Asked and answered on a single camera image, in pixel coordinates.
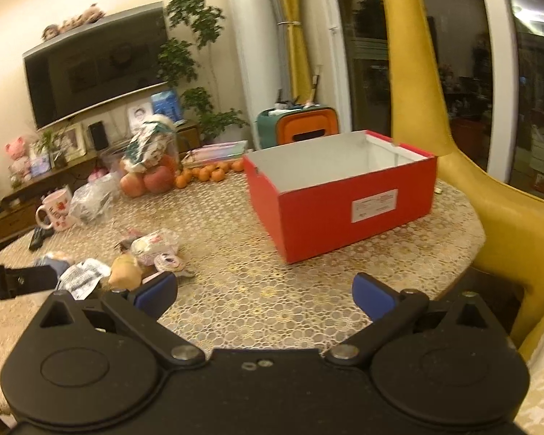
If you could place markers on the white standing air conditioner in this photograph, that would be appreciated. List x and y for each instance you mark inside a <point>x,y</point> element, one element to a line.
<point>258,54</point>

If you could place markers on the white and pink snack packet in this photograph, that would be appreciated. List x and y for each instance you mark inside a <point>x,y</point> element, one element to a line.
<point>156,242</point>

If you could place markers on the round pink white packet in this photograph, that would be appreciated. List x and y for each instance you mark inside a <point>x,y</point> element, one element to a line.
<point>170,263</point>

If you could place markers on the black speaker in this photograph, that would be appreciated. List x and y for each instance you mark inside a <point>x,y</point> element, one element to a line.
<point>98,136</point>

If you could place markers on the white framed glass door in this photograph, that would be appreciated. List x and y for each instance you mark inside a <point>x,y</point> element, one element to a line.
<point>367,77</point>

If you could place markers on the yellow leather chair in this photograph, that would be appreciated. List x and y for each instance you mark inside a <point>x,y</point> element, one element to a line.
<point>494,217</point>

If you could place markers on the row of tangerines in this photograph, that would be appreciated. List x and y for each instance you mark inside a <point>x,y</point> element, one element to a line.
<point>206,174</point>

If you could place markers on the white mug with red print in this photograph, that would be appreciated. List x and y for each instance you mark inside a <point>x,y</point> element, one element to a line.
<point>59,208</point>

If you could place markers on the orange and teal stool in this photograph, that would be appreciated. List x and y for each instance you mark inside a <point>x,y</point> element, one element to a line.
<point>308,129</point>

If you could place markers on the wooden television cabinet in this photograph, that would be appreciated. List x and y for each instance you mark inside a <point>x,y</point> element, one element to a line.
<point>9,222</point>

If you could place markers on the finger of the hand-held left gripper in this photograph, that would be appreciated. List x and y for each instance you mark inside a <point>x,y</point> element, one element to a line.
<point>22,281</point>

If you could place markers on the blue grey packet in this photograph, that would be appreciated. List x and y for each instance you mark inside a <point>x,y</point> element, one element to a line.
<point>50,262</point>

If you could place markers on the clear plastic bag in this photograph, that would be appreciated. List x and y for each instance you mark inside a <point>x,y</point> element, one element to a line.
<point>93,199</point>

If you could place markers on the clear plastic snack jar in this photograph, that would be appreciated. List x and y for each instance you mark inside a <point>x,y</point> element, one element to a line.
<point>149,145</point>

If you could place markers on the tall green potted plant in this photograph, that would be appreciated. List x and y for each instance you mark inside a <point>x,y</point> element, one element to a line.
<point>190,9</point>

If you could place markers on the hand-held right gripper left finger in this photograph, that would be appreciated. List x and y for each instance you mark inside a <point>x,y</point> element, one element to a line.
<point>156,292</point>

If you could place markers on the stack of pastel folders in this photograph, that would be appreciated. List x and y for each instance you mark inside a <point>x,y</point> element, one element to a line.
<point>213,152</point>

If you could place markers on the black and white leaflet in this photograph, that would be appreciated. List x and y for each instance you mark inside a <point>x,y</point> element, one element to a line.
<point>84,278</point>

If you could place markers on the pink plush pig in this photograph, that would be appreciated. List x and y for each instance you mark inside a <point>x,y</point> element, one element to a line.
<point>18,149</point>

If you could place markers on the flat screen television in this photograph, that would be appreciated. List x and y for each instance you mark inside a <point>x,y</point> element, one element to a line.
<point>95,63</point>

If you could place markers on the red cardboard box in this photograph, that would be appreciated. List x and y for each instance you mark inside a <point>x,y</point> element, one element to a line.
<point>317,222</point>

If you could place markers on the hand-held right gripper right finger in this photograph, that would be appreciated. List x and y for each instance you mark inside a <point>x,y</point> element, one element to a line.
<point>371,297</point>

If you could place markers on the yellow curtain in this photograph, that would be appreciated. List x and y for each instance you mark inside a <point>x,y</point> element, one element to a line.
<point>294,54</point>

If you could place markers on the red apple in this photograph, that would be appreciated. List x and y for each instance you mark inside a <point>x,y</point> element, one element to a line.
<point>131,184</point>
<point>158,179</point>

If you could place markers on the black clip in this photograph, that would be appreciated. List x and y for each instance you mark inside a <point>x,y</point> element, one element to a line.
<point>292,100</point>

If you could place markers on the dark small wrapper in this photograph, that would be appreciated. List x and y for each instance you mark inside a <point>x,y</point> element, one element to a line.
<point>124,244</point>

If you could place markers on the brown plush toy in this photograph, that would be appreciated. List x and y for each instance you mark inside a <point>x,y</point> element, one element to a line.
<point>50,31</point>

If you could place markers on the white photo frame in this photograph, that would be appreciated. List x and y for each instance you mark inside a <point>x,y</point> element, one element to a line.
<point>72,140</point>

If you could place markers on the small potted plant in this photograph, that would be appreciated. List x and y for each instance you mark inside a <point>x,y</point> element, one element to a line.
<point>50,140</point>

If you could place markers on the portrait picture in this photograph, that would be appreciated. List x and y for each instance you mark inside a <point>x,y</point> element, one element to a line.
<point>139,115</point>

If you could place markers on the black remote control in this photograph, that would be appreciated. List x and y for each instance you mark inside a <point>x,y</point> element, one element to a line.
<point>38,238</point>

